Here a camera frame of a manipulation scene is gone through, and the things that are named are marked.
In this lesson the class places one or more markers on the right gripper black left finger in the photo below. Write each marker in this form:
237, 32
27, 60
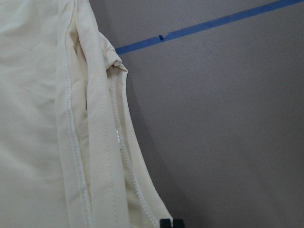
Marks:
165, 223

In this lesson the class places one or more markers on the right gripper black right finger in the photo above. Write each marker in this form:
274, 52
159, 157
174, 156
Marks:
178, 223

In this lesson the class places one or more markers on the beige long-sleeve printed shirt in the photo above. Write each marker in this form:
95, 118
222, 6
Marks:
69, 156

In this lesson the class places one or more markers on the brown paper table cover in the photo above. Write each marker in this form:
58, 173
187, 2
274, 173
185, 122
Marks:
216, 95

